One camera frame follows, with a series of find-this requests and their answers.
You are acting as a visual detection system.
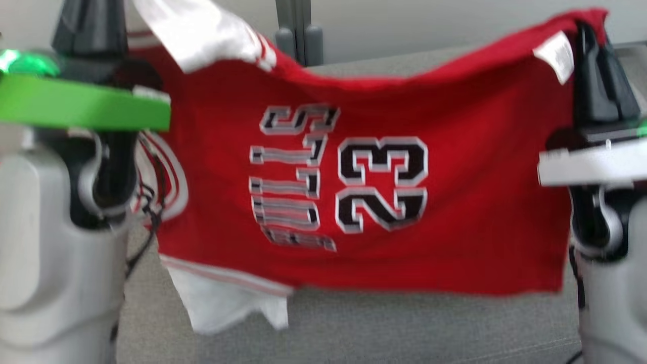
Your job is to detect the thin black arm cable bundle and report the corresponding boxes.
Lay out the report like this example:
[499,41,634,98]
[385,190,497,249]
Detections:
[567,248,588,364]
[125,147,168,280]

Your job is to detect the red number 23 jersey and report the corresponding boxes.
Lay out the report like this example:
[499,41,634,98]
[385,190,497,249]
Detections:
[129,0,610,335]

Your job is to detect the grey fabric sofa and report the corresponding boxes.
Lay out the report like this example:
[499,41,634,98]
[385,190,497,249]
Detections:
[115,40,647,364]

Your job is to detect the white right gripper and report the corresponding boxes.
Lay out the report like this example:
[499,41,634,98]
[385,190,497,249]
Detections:
[537,23,647,188]

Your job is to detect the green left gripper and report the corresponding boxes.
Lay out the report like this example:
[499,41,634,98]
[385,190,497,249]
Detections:
[0,0,171,132]

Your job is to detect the grey partition post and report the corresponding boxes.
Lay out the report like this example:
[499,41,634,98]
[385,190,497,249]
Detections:
[274,0,325,67]

